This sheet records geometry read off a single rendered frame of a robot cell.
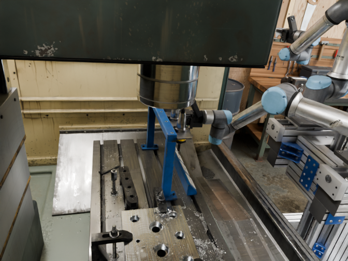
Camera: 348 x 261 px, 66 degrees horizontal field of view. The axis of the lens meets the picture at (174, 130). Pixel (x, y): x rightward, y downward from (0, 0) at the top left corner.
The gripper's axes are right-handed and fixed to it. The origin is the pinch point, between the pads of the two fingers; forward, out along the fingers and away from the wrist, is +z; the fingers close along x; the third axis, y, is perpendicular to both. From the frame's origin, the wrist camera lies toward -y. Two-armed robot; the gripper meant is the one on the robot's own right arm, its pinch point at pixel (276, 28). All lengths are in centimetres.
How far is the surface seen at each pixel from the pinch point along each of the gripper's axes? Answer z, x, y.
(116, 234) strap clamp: -95, -139, 38
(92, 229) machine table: -79, -146, 49
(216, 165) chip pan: -25, -59, 84
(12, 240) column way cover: -88, -168, 33
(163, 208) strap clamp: -87, -120, 42
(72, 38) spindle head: -103, -140, -24
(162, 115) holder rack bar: -53, -107, 21
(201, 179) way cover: -42, -80, 77
